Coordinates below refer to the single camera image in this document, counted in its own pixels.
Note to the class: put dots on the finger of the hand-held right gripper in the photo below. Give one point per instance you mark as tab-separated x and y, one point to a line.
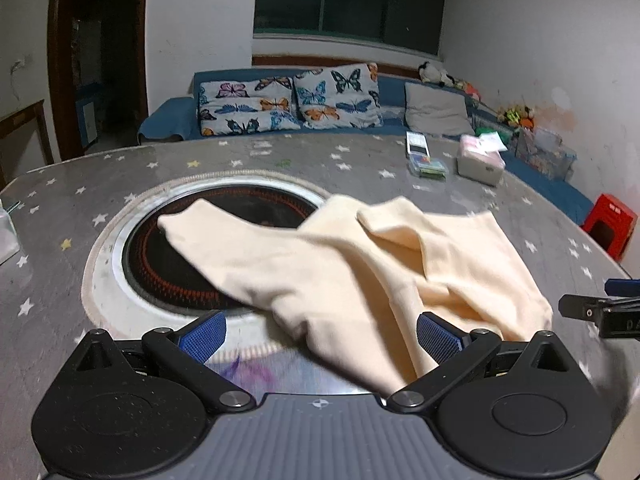
575	306
622	287

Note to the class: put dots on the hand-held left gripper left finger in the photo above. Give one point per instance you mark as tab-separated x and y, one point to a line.
202	336

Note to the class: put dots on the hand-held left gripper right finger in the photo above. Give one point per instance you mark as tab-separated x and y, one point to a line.
439	337

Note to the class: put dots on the cream garment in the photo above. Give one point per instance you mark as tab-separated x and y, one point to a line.
350	270

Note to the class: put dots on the red plastic stool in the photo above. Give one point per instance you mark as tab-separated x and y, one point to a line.
612	222

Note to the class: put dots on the round black cooktop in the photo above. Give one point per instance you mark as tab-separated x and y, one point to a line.
150	260

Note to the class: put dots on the clear plastic storage bin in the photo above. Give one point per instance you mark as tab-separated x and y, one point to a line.
545	152

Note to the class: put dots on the white tissue box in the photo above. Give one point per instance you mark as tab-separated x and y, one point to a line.
480	165

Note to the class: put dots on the green card stack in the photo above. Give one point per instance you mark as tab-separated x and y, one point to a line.
427	166

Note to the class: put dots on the white remote control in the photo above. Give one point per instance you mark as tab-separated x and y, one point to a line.
416	144

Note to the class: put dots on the orange yellow toy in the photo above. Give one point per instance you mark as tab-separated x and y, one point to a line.
517	116

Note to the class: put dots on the clear plastic container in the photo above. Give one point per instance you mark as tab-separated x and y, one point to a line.
7	235

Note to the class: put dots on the blue sofa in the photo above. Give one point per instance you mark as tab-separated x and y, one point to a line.
165	117

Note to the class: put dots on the grey pillow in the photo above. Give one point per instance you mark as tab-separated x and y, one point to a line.
437	107

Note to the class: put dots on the wide butterfly print pillow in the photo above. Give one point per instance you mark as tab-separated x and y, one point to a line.
245	107

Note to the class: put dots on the square butterfly print pillow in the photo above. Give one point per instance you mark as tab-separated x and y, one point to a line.
335	97

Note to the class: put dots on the black and white plush toy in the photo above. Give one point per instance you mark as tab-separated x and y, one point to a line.
432	72

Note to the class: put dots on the wooden side table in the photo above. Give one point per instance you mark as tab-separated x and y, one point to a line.
25	117

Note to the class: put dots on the dark window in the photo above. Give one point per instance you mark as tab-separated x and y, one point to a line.
350	0

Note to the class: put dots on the dark wooden door frame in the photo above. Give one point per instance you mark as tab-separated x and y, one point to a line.
62	60

